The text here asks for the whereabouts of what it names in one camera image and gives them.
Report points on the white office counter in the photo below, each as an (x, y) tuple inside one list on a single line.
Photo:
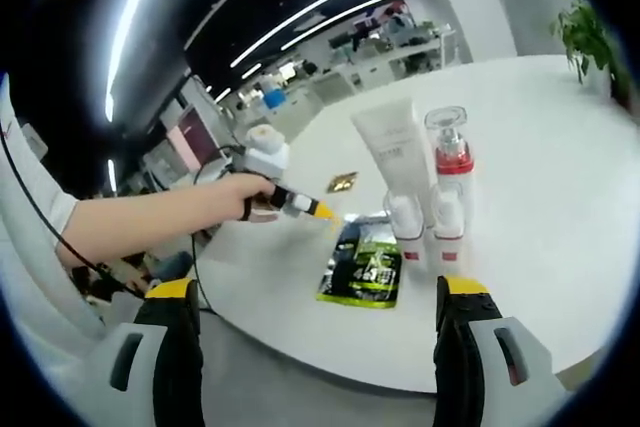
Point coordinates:
[(380, 67)]

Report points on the long ceiling light strip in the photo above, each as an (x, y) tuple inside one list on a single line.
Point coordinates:
[(132, 22)]

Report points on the green snack packet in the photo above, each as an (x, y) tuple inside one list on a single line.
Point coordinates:
[(365, 224)]

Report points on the tall red-collar skincare bottle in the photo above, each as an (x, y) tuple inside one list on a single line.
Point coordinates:
[(457, 167)]

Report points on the small clear-cap skincare bottle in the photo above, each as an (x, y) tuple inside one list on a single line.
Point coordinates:
[(448, 232), (407, 227)]

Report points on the person's white shirt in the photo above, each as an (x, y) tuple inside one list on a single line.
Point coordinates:
[(25, 207)]

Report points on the blue storage box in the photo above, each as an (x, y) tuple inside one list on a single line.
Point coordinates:
[(273, 98)]

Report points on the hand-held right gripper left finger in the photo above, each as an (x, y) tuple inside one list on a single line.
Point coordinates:
[(175, 347)]

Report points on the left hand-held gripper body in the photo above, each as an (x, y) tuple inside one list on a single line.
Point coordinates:
[(265, 157)]

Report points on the white skincare tube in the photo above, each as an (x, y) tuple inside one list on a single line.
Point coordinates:
[(395, 147)]

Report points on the pink maroon panel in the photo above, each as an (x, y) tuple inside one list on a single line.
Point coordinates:
[(192, 142)]

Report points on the green black skincare sachet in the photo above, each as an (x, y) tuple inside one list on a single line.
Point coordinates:
[(362, 277)]

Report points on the person's left hand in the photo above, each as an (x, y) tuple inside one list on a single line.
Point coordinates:
[(245, 199)]

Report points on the red plant pot wrap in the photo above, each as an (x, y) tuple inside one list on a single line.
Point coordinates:
[(622, 89)]

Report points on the gold foil skincare sachet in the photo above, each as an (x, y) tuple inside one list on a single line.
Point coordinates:
[(342, 182)]

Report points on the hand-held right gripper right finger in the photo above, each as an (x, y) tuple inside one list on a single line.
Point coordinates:
[(462, 347)]

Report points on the green potted plant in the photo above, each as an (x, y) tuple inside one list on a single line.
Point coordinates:
[(587, 32)]

